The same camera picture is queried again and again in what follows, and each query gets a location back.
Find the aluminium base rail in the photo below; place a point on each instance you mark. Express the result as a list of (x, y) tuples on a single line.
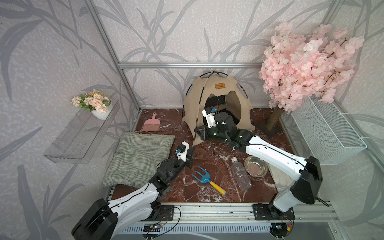
[(231, 213)]

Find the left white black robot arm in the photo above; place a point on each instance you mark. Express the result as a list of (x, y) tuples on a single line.
[(104, 220)]

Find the small potted flowers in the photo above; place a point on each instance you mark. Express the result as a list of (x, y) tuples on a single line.
[(95, 102)]

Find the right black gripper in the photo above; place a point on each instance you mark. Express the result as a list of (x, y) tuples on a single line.
[(203, 133)]

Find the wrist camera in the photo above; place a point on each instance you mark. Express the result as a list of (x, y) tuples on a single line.
[(181, 152), (209, 115)]

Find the pink blossom tree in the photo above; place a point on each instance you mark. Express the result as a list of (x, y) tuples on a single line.
[(298, 66)]

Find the blue yellow garden fork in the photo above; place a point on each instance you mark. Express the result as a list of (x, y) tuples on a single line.
[(205, 179)]

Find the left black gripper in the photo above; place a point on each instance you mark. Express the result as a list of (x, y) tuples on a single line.
[(189, 157)]

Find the green checked cushion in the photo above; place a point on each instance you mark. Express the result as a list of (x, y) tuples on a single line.
[(136, 158)]

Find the clear plastic bottle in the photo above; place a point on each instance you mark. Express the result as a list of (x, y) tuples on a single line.
[(240, 175)]

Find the beige pet tent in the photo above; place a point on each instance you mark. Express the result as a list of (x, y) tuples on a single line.
[(222, 93)]

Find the bagged white gloves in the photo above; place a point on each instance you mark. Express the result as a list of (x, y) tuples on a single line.
[(282, 180)]

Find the clear acrylic shelf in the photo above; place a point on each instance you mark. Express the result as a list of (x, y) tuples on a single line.
[(80, 139)]

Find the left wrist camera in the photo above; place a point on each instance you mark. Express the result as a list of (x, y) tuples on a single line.
[(181, 152)]

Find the pink small brush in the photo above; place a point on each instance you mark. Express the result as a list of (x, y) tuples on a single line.
[(152, 124)]

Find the white wire basket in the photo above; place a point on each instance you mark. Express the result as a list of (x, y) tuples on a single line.
[(328, 134)]

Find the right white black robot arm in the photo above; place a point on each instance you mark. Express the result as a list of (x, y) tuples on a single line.
[(305, 173)]

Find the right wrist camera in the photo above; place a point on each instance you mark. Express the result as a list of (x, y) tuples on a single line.
[(209, 115)]

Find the steel bowl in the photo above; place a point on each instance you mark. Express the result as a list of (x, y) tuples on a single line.
[(256, 167)]

